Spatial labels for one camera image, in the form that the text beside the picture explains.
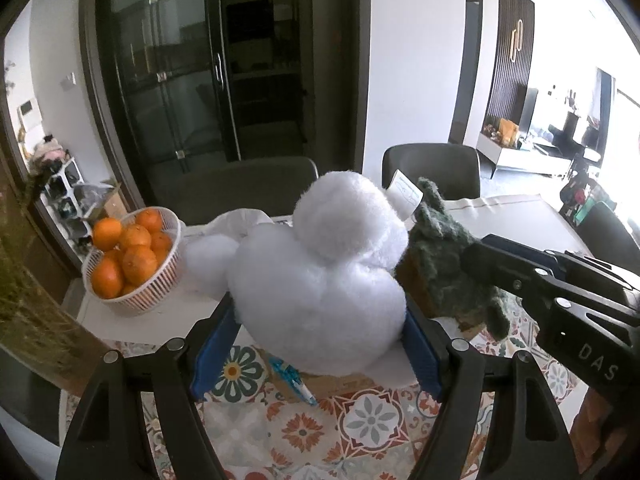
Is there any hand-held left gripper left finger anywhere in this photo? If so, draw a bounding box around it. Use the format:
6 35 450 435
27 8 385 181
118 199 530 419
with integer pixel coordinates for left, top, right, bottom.
55 300 241 480

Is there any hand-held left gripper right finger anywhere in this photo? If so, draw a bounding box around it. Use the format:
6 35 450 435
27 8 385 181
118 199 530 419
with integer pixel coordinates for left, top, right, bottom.
400 305 583 480

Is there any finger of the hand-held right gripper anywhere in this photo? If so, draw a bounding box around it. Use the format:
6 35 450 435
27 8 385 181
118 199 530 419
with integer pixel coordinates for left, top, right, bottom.
482 234 640 291
460 242 563 306

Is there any green plush toy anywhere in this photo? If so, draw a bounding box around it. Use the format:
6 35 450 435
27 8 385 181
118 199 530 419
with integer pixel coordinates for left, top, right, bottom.
395 176 511 341

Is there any brown cardboard box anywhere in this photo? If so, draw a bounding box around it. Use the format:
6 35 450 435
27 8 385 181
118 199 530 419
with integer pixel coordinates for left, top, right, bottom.
257 247 488 403

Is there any white plush toy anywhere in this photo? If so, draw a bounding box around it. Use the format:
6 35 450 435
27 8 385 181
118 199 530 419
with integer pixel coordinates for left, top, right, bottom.
182 170 423 388

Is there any person's right hand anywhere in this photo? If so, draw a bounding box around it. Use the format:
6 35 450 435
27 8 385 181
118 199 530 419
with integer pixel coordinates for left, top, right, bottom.
575 392 632 480

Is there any dark grey chair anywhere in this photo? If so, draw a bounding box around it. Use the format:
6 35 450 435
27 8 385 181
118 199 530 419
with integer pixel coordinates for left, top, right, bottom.
575 201 640 261
382 143 482 201
150 156 321 226

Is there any blue and white tissue packet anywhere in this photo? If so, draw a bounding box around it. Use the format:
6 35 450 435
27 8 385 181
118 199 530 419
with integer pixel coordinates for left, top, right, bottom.
269 355 318 407

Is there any white plastic basket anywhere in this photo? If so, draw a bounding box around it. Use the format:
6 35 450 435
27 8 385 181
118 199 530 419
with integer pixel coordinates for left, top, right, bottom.
81 206 187 317

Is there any patterned table runner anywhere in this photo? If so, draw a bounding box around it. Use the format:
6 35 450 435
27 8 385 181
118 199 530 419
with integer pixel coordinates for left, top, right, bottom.
115 305 591 480

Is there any white low cabinet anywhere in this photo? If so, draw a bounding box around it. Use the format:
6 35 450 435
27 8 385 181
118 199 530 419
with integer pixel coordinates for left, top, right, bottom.
475 131 576 179

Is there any pile of oranges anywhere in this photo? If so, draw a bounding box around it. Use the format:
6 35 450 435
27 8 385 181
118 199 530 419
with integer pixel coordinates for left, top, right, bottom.
90 208 174 299

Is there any floral tissue box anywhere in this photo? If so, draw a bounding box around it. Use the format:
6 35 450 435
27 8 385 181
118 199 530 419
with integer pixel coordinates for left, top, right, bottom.
205 206 296 241

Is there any glass vase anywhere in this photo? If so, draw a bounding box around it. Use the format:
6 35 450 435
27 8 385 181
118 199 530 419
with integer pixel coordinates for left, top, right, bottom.
0 260 107 397

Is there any dark interior door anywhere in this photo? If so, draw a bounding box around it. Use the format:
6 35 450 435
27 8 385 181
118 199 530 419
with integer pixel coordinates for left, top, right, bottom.
448 0 484 146

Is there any white shoe rack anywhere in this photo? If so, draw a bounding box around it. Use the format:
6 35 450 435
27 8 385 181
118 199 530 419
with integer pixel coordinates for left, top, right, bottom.
35 155 85 223

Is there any black glass cabinet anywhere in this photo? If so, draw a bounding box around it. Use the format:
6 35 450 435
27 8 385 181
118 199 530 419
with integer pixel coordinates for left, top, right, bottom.
80 0 372 206

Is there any dark slatted wall panel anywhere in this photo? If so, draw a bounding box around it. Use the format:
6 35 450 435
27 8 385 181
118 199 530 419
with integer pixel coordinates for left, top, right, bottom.
487 0 532 126

